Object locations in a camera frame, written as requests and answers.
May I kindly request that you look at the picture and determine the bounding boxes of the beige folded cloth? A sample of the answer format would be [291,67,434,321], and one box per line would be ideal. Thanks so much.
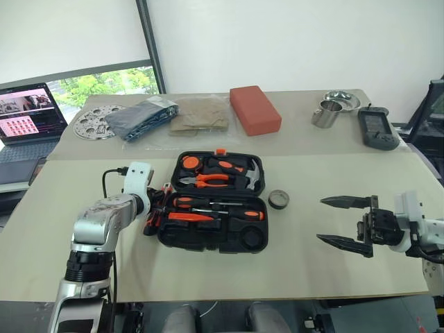
[168,96,231,138]

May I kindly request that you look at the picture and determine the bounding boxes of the black chair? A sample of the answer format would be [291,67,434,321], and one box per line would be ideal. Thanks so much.
[404,74,444,181]

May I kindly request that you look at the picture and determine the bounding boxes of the red-handled pliers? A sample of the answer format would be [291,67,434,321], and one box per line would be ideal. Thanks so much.
[147,198,170,230]

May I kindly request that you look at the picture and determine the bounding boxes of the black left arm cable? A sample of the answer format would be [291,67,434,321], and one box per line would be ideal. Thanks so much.
[101,166,130,199]

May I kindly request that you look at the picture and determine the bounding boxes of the black tool case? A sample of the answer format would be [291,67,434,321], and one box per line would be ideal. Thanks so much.
[156,149,270,255]

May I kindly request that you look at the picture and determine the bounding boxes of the clear plastic bag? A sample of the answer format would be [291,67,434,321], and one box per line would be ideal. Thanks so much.
[120,92,246,151]

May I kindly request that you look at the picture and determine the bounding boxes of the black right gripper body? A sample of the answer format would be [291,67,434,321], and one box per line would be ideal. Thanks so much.
[356,207,405,246]

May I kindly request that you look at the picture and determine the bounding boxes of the orange utility knife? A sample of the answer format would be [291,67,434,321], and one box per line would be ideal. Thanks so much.
[167,212,222,224]

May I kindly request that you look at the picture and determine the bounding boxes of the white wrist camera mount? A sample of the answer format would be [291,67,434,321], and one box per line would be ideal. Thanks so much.
[122,160,155,196]
[393,190,426,253]

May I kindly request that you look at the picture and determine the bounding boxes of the black window frame post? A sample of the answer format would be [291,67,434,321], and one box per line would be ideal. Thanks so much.
[135,0,168,95]

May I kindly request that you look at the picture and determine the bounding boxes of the black handheld game console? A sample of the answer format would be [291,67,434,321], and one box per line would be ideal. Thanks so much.
[357,106,401,151]

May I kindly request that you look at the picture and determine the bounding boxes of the black orange flat screwdriver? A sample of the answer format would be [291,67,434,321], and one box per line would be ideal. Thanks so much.
[172,196,244,210]

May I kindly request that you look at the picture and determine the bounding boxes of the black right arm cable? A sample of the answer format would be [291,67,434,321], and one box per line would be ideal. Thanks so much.
[412,239,444,266]

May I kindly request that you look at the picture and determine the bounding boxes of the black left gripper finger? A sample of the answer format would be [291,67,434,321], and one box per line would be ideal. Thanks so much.
[143,221,161,238]
[154,182,173,199]

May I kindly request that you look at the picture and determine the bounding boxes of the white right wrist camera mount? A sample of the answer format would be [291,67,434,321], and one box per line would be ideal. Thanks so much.
[393,190,426,253]

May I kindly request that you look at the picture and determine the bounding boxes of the orange black tape measure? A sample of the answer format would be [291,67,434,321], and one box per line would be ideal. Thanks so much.
[180,155,204,172]

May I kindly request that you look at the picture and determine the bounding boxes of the stainless steel mug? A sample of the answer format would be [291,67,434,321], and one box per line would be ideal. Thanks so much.
[310,100,343,130]

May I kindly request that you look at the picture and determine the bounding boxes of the round perforated metal plate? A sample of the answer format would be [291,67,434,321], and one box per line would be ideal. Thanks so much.
[73,104,128,141]

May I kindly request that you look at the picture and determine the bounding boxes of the grey rounded shape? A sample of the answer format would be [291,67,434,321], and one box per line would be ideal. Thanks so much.
[245,302,291,333]
[162,304,203,333]

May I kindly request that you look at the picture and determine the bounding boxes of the claw hammer with black handle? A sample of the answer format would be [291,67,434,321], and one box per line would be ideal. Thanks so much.
[207,157,264,192]

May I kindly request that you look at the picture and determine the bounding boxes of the black electrical tape roll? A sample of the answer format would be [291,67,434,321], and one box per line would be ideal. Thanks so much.
[268,189,290,212]

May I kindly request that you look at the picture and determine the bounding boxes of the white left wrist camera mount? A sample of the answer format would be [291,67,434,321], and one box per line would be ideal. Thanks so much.
[122,160,155,196]

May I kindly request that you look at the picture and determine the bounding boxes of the dark blue folded cloth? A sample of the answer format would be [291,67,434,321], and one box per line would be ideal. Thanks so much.
[104,96,180,143]

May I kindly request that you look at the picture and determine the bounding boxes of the black orange Phillips screwdriver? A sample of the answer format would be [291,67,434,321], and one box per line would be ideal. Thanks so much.
[189,207,267,222]

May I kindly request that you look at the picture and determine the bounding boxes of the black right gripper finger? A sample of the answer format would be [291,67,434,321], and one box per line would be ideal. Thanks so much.
[316,234,375,258]
[320,194,379,212]

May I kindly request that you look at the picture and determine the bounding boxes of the red brick block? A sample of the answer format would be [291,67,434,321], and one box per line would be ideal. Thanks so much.
[229,86,283,137]

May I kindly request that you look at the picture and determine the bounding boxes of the orange handled pliers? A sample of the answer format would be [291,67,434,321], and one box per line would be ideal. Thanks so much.
[178,173,230,189]

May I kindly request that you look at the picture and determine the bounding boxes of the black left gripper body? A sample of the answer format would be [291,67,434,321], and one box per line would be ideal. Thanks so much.
[146,188,166,214]

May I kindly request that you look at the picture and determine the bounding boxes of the stainless steel dish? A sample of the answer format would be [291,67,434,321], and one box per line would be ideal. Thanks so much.
[323,89,362,114]

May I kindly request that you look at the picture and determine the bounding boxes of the open laptop computer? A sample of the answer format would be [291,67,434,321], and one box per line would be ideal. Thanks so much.
[0,82,69,185]

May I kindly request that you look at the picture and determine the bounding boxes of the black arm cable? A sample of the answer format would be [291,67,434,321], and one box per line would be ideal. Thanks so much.
[101,166,130,199]
[412,239,444,266]

